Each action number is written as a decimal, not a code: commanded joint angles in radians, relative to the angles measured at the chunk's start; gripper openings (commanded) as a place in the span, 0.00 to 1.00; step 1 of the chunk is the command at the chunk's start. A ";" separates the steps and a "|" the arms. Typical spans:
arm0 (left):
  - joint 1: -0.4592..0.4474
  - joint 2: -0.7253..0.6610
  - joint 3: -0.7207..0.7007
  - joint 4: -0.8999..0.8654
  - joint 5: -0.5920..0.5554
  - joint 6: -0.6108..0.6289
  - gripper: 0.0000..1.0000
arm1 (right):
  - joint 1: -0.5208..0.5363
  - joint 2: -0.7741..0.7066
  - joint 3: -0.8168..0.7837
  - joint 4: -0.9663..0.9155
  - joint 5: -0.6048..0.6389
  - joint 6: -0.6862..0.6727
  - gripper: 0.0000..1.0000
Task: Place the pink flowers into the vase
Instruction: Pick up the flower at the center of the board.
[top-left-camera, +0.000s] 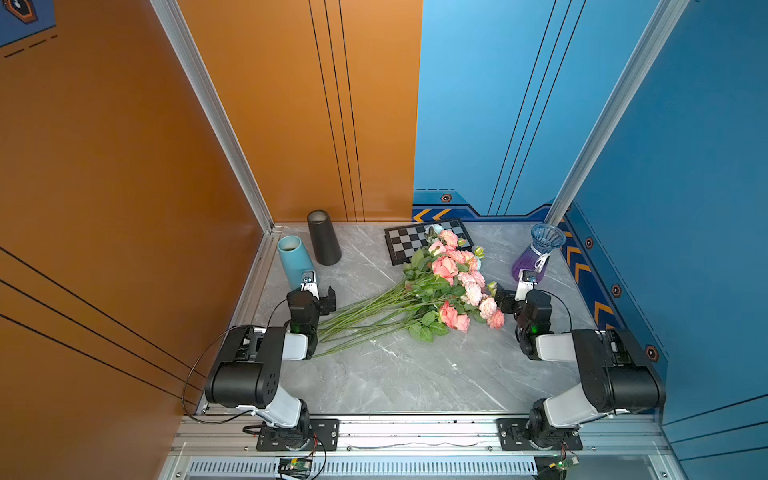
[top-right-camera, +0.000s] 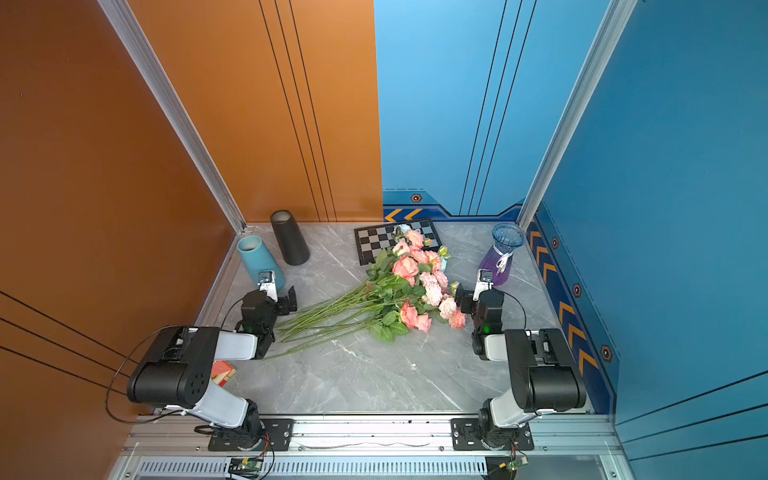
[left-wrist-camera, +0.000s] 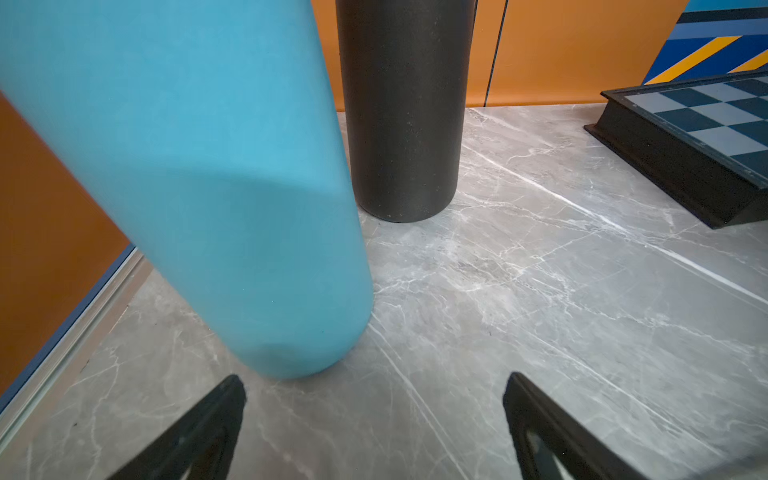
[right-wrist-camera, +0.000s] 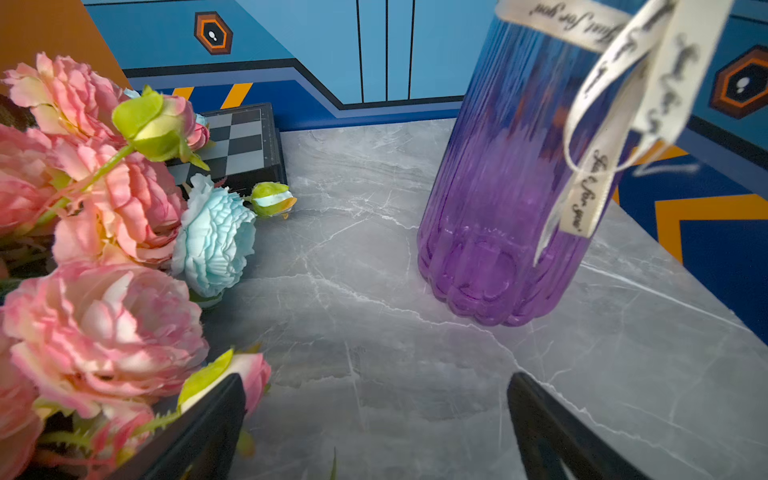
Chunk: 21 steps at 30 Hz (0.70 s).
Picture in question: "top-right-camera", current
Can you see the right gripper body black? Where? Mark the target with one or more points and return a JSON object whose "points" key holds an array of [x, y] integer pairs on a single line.
{"points": [[465, 301]]}

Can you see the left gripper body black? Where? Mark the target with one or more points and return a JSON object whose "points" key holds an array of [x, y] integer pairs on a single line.
{"points": [[287, 300]]}

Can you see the bunch of pink flowers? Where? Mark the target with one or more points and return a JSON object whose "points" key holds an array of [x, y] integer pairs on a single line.
{"points": [[406, 289]]}

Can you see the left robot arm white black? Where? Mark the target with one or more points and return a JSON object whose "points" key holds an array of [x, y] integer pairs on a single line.
{"points": [[176, 373]]}

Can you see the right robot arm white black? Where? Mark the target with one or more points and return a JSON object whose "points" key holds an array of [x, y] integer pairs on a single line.
{"points": [[543, 376]]}

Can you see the blue purple glass vase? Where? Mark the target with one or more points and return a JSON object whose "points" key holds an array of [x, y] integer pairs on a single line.
{"points": [[507, 238]]}

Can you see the teal ceramic vase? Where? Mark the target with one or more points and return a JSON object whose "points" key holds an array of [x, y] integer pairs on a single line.
{"points": [[257, 258]]}

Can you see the black cylindrical vase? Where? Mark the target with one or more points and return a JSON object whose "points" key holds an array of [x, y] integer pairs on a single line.
{"points": [[290, 239]]}

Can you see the red box left side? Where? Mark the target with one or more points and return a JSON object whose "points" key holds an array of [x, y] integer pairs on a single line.
{"points": [[222, 372]]}

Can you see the black white chessboard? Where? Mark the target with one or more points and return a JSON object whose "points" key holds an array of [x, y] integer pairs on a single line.
{"points": [[370, 241]]}

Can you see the right green circuit board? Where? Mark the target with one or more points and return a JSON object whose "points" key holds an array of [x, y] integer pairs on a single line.
{"points": [[513, 464]]}

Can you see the green circuit board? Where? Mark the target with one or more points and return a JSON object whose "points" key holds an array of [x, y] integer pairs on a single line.
{"points": [[245, 468], [513, 464]]}

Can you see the left green circuit board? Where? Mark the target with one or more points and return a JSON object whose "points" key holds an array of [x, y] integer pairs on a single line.
{"points": [[245, 468]]}

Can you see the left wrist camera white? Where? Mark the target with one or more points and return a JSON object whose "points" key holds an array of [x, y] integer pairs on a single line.
{"points": [[267, 284]]}

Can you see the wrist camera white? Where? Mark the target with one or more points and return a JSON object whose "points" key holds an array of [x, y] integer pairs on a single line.
{"points": [[267, 284], [484, 282]]}

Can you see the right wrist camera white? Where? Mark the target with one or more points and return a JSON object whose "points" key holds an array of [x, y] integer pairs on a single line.
{"points": [[484, 282]]}

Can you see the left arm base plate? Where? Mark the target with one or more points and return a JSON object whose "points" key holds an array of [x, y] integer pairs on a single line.
{"points": [[275, 436]]}

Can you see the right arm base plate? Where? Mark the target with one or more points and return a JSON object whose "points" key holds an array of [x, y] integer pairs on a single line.
{"points": [[468, 435]]}

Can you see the aluminium front rail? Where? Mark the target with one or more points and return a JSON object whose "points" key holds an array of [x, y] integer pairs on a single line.
{"points": [[409, 434]]}

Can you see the left aluminium corner post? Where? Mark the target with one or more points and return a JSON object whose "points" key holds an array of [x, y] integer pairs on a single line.
{"points": [[127, 27]]}

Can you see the aluminium corner post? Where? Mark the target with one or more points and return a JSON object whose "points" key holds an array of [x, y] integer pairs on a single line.
{"points": [[601, 50], [127, 27]]}

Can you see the right aluminium corner post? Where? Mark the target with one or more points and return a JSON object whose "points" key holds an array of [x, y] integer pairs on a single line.
{"points": [[601, 50]]}

